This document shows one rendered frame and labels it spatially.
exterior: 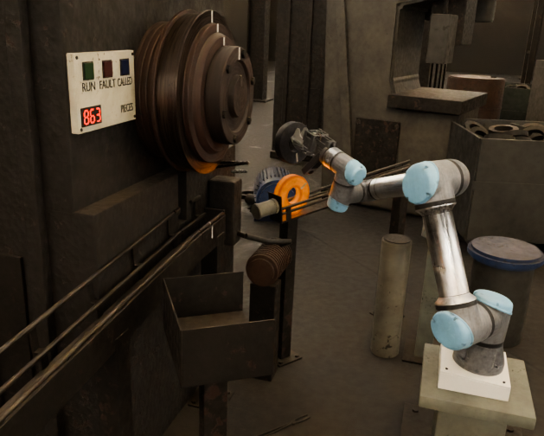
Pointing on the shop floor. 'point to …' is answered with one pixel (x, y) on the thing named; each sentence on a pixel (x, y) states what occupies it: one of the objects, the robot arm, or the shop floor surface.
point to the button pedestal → (414, 354)
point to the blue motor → (265, 183)
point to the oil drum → (494, 87)
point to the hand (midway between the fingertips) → (293, 137)
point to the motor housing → (267, 288)
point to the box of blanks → (509, 179)
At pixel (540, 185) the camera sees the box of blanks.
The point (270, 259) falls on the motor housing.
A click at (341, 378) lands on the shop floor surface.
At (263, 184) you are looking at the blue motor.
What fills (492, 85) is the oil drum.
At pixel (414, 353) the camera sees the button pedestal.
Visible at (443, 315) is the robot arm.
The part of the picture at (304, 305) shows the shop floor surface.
